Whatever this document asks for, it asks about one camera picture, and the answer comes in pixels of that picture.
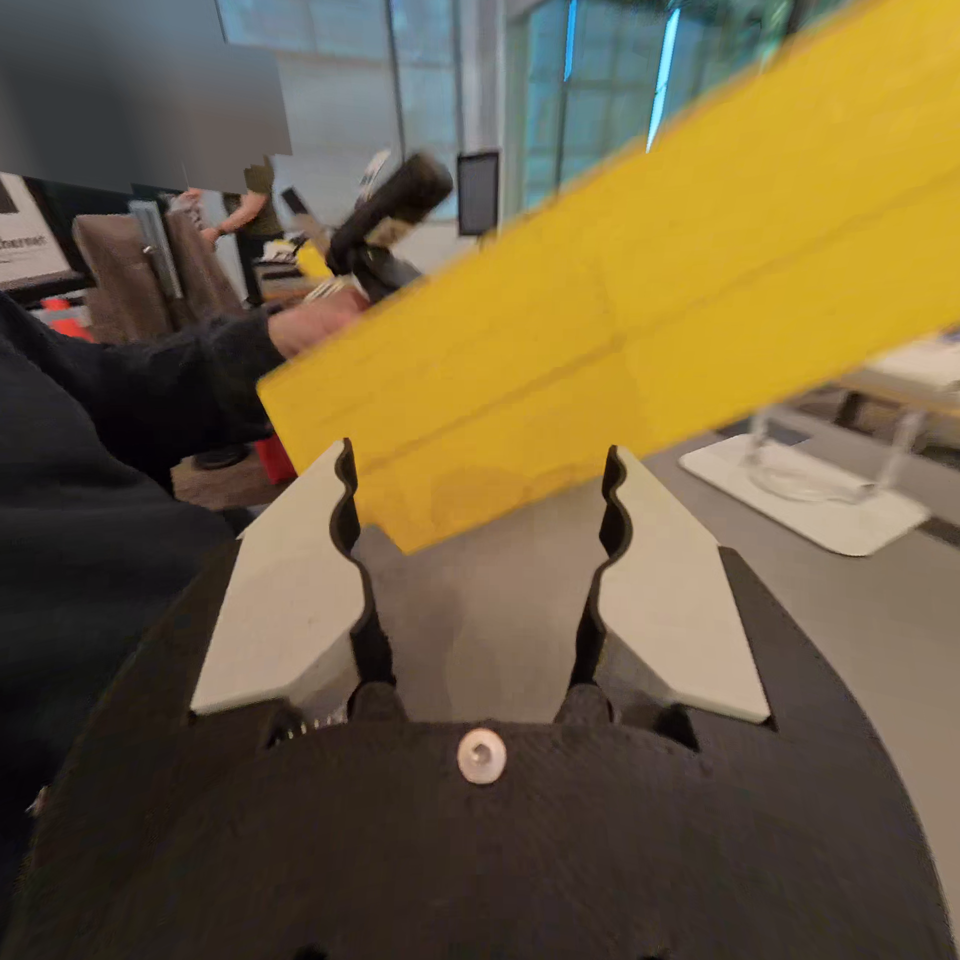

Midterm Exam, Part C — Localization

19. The black standing monitor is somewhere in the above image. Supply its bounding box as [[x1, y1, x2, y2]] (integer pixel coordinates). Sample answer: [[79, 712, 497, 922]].
[[456, 150, 501, 238]]

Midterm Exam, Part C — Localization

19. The person's left hand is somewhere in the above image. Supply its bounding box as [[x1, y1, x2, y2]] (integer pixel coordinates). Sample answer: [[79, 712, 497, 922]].
[[267, 287, 370, 360]]

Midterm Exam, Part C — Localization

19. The clear acrylic holder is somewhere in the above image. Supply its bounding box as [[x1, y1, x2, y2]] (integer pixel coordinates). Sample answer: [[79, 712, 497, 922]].
[[738, 403, 928, 505]]

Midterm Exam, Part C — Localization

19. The wooden-edged display board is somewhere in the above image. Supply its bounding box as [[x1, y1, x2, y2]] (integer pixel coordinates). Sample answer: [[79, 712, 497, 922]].
[[828, 330, 960, 423]]

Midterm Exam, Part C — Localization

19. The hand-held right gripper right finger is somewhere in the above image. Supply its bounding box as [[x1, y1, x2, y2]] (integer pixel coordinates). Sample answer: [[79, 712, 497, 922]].
[[568, 444, 772, 723]]

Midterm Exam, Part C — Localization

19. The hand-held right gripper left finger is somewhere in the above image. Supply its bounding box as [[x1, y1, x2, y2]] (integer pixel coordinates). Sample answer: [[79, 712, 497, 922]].
[[189, 439, 396, 715]]

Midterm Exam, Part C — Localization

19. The person's left forearm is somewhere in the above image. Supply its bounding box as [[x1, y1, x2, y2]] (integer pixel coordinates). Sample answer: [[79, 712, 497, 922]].
[[97, 309, 291, 455]]

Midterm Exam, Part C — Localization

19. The white sign board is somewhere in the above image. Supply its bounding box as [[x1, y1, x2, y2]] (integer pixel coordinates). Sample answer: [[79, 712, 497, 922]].
[[0, 172, 78, 292]]

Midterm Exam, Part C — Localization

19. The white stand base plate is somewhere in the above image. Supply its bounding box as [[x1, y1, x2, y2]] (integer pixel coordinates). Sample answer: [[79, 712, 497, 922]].
[[678, 431, 932, 558]]

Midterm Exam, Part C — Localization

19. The red floor object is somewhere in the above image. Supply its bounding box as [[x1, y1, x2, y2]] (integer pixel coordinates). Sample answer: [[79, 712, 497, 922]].
[[253, 437, 299, 486]]

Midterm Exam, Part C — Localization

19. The yellow plastic bin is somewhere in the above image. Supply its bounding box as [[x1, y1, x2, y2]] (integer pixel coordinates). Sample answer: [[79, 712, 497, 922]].
[[256, 0, 960, 556]]

